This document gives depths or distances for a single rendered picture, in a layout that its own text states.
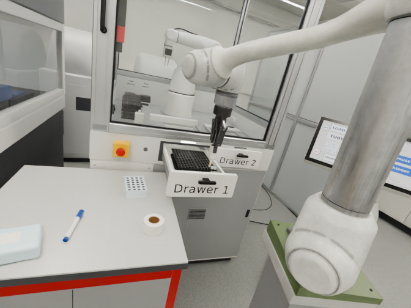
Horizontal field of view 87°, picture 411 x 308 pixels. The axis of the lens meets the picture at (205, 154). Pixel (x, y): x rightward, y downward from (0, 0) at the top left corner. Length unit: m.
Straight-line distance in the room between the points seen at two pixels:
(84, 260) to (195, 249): 1.00
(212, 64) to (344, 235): 0.55
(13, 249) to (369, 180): 0.82
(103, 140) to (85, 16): 3.29
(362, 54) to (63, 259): 2.53
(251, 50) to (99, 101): 0.69
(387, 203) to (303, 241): 3.17
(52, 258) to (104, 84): 0.68
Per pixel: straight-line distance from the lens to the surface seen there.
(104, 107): 1.09
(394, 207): 3.67
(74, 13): 4.29
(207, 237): 1.58
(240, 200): 1.47
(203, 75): 0.71
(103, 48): 1.07
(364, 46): 2.57
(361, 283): 0.94
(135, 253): 0.74
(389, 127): 0.52
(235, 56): 0.69
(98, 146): 1.15
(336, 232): 0.56
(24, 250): 0.74
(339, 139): 1.46
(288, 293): 0.81
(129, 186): 0.97
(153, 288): 0.81
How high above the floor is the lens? 1.30
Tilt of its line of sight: 20 degrees down
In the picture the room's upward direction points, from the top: 13 degrees clockwise
